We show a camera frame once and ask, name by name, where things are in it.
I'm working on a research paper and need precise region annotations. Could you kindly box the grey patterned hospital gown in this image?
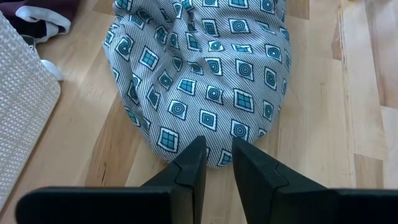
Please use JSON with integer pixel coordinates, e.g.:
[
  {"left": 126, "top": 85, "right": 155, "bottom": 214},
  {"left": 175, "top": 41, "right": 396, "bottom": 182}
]
[{"left": 102, "top": 0, "right": 292, "bottom": 170}]

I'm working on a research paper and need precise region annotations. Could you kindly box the purple garment with white ties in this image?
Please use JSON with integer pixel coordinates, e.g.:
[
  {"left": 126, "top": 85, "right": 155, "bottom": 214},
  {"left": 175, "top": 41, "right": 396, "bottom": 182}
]
[{"left": 0, "top": 0, "right": 81, "bottom": 82}]

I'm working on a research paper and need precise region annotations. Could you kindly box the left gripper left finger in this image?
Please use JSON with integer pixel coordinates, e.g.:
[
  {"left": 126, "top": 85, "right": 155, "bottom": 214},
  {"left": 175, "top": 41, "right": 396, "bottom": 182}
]
[{"left": 15, "top": 135, "right": 208, "bottom": 224}]

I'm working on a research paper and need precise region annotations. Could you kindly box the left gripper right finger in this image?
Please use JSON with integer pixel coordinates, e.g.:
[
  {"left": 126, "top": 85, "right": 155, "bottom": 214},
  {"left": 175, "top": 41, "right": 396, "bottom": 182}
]
[{"left": 231, "top": 136, "right": 398, "bottom": 224}]

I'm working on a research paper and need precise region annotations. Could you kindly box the white woven plastic basket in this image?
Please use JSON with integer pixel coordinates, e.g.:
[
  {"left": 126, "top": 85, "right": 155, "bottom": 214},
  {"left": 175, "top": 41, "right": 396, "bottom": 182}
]
[{"left": 0, "top": 11, "right": 62, "bottom": 213}]

